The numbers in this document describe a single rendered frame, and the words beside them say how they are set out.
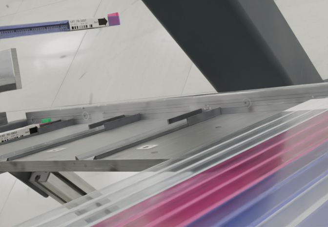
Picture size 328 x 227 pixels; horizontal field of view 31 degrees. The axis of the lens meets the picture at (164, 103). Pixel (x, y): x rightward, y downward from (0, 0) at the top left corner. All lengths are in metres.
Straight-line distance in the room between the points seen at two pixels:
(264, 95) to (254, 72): 0.63
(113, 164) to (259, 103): 0.19
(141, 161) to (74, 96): 1.71
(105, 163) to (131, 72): 1.56
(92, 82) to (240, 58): 1.02
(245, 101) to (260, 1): 0.62
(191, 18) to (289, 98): 0.57
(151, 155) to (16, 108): 1.94
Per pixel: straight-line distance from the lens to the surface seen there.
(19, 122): 0.81
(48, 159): 0.51
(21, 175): 0.89
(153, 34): 2.08
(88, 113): 0.73
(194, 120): 0.57
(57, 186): 0.88
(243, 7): 1.10
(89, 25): 0.64
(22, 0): 2.99
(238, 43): 1.15
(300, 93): 0.57
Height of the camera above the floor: 1.14
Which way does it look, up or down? 39 degrees down
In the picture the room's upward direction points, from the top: 44 degrees counter-clockwise
